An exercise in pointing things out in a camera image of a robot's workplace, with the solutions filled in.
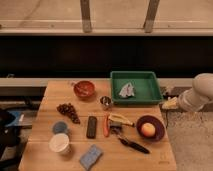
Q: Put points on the black remote control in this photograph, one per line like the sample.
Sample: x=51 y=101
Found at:
x=91 y=127

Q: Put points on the blue sponge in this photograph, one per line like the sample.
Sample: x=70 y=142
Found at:
x=89 y=158

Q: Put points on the black chair with blue item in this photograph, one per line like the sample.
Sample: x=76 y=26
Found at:
x=9 y=137

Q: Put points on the bunch of dark grapes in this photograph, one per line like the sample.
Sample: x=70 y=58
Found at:
x=67 y=109

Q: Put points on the white paper cup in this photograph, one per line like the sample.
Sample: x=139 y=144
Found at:
x=59 y=143

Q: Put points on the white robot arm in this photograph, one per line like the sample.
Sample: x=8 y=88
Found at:
x=195 y=98

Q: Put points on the green plastic tray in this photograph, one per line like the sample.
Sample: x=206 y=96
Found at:
x=145 y=88

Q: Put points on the black handled brush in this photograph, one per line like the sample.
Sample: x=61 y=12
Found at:
x=116 y=128

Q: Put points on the crumpled grey cloth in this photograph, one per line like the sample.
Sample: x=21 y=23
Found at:
x=127 y=91

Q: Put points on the orange carrot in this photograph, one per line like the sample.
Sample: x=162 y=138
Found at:
x=106 y=126

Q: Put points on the yellow banana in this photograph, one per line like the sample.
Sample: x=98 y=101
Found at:
x=122 y=119

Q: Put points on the purple bowl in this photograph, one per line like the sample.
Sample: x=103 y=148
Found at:
x=159 y=127

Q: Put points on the small metal cup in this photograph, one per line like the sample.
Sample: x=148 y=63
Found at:
x=106 y=102

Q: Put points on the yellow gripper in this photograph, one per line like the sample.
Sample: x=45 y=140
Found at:
x=171 y=103

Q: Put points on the red yellow apple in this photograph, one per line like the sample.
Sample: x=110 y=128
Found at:
x=148 y=129

